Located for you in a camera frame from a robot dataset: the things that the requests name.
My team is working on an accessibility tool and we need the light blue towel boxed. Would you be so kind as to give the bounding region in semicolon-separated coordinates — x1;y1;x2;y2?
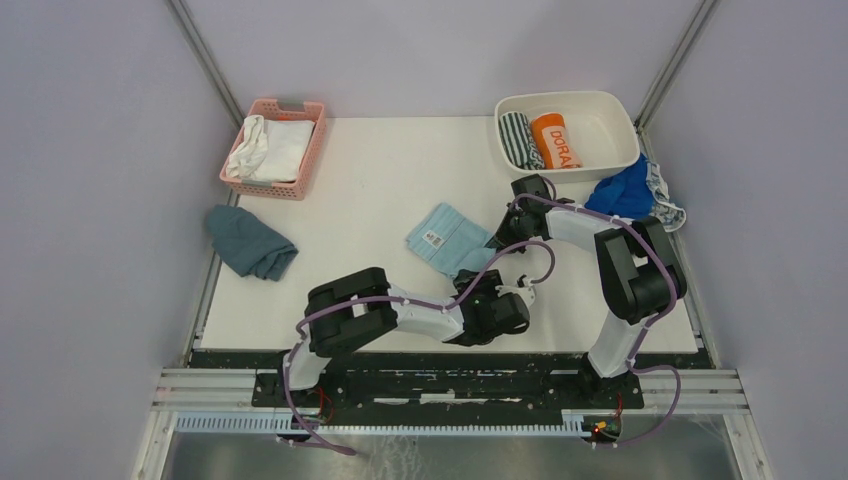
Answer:
405;203;496;280

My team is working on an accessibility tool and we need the dark blue towel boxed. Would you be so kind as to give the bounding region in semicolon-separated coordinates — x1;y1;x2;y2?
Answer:
585;154;655;219

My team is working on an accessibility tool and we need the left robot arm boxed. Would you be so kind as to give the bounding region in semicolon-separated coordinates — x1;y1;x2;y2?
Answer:
276;267;536;407

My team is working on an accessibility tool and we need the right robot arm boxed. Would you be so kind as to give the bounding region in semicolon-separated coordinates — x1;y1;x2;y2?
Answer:
493;174;688;408

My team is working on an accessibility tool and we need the striped rolled towel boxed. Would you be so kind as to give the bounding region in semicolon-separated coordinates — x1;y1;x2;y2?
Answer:
498;111;545;170

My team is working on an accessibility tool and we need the orange rolled towel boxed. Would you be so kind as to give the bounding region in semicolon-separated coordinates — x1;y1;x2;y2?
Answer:
530;112;583;170

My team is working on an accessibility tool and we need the white plastic tub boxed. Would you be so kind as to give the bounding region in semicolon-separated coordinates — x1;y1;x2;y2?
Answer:
491;91;641;183

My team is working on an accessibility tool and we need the patterned white blue cloth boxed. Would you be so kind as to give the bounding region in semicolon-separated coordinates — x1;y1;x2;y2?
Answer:
646;160;687;233

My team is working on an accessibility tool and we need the grey-blue towel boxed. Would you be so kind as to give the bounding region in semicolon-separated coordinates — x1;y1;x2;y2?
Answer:
204;205;299;281

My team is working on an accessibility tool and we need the white folded towel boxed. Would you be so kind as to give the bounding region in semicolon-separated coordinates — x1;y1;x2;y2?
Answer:
252;120;315;183

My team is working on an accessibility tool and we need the pink plastic basket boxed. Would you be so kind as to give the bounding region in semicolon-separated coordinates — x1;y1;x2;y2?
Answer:
219;98;327;200

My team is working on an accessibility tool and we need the white crumpled cloth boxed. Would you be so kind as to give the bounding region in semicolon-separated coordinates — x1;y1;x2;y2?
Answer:
225;115;268;179

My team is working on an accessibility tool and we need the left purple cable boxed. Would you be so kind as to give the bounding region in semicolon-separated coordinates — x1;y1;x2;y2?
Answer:
281;239;558;457

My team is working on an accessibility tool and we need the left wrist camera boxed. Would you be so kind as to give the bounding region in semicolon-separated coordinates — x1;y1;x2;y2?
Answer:
496;277;536;308

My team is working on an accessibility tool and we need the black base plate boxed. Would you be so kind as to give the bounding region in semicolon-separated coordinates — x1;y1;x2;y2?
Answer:
251;353;645;426

